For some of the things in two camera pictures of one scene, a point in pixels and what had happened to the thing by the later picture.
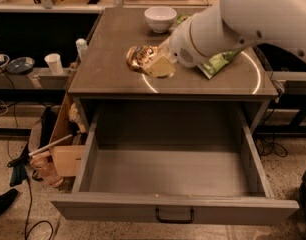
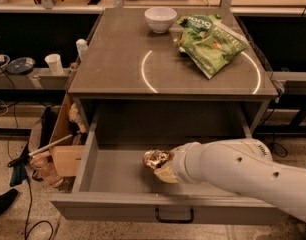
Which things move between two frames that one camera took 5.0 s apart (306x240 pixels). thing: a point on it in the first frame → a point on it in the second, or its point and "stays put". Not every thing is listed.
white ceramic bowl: x=160 y=18 stays put
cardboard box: x=66 y=158 stays put
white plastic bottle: x=82 y=48 stays put
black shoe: x=2 y=202 stays put
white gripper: x=180 y=46 → x=180 y=164
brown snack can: x=139 y=57 → x=154 y=158
